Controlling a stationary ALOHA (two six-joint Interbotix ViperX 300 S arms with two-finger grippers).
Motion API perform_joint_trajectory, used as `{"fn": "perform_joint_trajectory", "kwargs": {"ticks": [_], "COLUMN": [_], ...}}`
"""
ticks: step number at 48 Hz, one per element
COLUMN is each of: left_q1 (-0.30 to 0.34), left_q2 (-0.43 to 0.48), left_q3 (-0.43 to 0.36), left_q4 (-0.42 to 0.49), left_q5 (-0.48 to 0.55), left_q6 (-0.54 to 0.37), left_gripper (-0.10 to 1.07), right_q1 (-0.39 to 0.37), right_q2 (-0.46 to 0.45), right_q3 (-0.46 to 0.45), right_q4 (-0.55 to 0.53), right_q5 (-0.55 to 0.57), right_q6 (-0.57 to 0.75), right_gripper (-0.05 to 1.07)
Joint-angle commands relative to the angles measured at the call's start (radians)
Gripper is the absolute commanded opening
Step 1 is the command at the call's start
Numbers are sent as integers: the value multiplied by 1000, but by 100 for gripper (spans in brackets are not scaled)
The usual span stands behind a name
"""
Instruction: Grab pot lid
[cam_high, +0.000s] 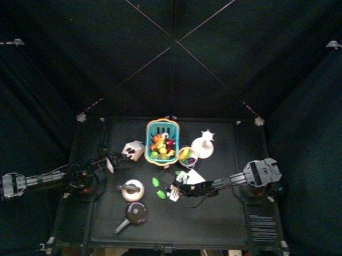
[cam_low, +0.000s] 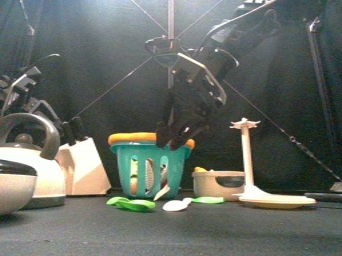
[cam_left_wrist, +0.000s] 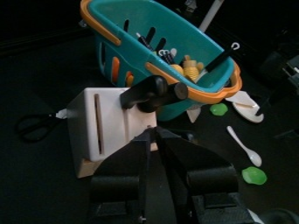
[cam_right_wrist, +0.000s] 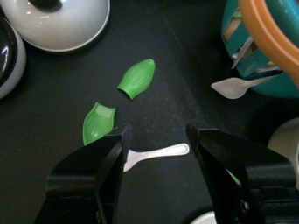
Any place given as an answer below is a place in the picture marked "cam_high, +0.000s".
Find white cube dark spots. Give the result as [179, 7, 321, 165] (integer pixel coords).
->
[120, 140, 147, 163]

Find orange toy carrot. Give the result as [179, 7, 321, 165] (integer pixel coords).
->
[151, 133, 164, 147]

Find white round plate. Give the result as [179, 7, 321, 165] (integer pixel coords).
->
[190, 137, 216, 160]

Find yellow toy fruit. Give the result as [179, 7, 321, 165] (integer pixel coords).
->
[158, 147, 176, 159]

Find white text warning sticker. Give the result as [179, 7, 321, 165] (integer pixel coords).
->
[247, 214, 281, 244]

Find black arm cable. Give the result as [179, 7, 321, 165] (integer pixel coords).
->
[180, 194, 219, 209]

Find teal basket orange rim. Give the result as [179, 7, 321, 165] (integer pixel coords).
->
[144, 118, 182, 167]

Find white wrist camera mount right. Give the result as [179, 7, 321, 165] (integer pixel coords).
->
[175, 168, 207, 186]

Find small white bowl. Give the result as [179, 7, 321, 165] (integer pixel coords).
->
[176, 146, 200, 168]

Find white star-shaped toy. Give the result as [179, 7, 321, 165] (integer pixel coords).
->
[200, 129, 216, 142]

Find dark frying pan grey handle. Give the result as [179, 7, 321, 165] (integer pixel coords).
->
[114, 201, 150, 235]

